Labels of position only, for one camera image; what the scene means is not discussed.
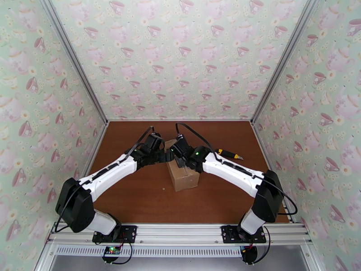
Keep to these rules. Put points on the brown cardboard box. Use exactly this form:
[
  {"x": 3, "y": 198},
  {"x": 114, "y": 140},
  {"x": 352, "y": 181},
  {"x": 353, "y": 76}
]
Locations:
[{"x": 184, "y": 180}]

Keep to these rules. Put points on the yellow black utility knife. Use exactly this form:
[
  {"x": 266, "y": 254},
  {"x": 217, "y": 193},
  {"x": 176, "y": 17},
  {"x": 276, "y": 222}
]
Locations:
[{"x": 228, "y": 154}]

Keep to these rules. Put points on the small green circuit board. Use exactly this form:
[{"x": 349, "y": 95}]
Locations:
[{"x": 112, "y": 251}]

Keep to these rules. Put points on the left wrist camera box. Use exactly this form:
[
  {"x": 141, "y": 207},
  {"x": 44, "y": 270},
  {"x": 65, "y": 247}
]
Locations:
[{"x": 154, "y": 142}]

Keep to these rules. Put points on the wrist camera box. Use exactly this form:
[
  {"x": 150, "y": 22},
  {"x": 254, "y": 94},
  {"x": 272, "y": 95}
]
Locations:
[
  {"x": 154, "y": 142},
  {"x": 182, "y": 141}
]

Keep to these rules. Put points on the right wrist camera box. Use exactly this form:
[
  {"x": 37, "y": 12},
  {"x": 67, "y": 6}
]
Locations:
[{"x": 182, "y": 141}]

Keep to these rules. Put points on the wide aluminium base rail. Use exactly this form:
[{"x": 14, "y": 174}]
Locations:
[{"x": 180, "y": 233}]

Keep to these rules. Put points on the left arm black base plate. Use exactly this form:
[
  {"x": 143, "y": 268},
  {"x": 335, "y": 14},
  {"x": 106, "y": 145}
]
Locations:
[{"x": 129, "y": 232}]

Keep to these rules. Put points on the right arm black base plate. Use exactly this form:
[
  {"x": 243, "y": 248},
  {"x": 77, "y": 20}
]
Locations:
[{"x": 230, "y": 233}]

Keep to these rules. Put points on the black round bracket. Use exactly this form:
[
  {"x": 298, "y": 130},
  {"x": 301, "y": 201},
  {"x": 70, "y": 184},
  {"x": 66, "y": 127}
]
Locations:
[{"x": 249, "y": 254}]

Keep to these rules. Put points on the aluminium frame post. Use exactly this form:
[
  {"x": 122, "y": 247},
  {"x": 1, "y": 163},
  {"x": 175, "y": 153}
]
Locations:
[
  {"x": 73, "y": 58},
  {"x": 285, "y": 58}
]

